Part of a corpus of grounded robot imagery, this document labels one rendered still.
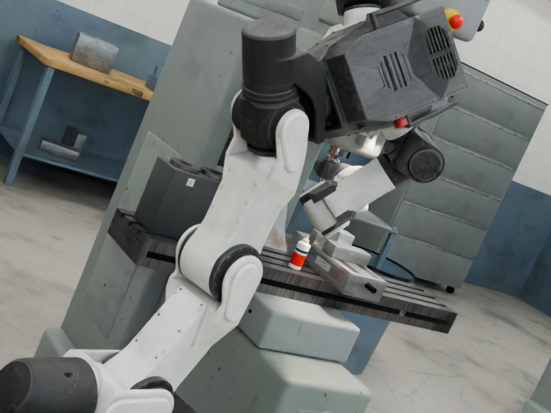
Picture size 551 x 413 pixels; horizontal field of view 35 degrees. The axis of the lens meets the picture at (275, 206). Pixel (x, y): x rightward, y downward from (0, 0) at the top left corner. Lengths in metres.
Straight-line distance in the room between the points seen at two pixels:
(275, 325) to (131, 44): 4.61
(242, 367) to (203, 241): 0.70
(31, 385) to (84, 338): 1.54
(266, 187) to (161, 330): 0.40
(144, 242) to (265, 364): 0.48
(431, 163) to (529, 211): 7.84
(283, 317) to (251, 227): 0.61
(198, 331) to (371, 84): 0.66
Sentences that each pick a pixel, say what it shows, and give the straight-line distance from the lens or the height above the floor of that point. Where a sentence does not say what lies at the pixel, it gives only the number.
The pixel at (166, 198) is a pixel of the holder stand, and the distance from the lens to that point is 2.40.
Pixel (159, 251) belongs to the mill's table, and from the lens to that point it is 2.38.
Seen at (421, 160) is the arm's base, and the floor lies 1.40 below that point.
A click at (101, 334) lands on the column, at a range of 3.22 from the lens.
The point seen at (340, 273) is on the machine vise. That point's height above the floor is 0.96.
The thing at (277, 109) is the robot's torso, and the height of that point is 1.39.
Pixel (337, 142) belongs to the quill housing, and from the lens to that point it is 2.57.
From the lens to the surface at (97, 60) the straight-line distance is 6.23.
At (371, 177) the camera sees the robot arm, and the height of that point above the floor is 1.31.
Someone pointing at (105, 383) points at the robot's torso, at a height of 0.73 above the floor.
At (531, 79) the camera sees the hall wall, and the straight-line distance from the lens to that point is 9.33.
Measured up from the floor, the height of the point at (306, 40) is 1.56.
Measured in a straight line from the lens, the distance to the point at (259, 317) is 2.52.
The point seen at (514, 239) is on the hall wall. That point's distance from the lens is 9.95.
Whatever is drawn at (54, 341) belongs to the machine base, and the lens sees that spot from 3.41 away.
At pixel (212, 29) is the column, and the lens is 3.07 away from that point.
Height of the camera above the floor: 1.51
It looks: 9 degrees down
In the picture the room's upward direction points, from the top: 23 degrees clockwise
